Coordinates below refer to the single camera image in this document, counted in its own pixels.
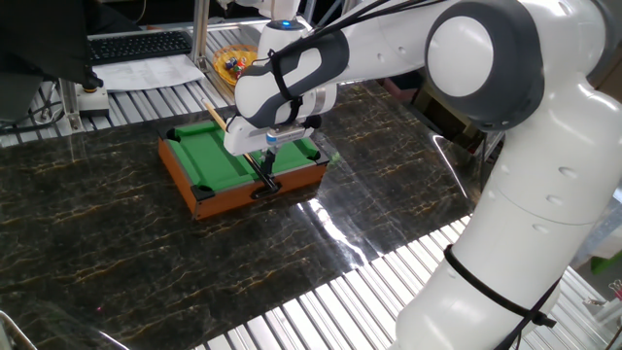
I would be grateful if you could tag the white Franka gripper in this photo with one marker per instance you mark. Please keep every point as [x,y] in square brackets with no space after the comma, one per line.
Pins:
[243,141]

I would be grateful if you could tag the wooden pool cue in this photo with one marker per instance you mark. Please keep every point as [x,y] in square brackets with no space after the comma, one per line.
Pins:
[214,115]

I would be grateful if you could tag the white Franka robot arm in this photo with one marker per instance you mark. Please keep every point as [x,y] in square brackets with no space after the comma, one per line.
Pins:
[510,243]

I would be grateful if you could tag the mini green pool table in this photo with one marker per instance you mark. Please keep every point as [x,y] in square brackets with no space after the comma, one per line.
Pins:
[209,160]

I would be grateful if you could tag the dark blue basket ball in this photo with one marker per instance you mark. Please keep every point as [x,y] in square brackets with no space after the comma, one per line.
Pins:
[231,62]

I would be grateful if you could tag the yellow wicker basket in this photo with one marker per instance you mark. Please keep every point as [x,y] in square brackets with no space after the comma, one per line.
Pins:
[221,73]

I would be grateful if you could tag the pink storage box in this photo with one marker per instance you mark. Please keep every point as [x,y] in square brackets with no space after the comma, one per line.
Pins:
[396,90]

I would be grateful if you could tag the white paper sheet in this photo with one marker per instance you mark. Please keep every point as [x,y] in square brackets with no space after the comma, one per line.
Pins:
[146,73]

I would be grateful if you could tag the black computer keyboard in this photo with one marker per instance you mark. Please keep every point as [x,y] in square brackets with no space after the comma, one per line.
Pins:
[141,46]

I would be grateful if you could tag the dark marble pattern mat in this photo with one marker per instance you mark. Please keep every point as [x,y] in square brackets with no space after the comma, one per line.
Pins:
[121,267]

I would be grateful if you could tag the short aluminium profile foot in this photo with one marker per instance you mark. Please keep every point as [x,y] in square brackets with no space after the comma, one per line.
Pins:
[70,104]

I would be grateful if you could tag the black computer monitor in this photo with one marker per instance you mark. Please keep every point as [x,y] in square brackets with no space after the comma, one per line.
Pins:
[44,39]

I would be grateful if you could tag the aluminium frame post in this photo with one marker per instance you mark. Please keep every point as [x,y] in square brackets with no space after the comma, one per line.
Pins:
[200,34]

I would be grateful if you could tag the white post stand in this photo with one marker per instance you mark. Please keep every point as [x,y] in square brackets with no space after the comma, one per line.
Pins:
[279,7]

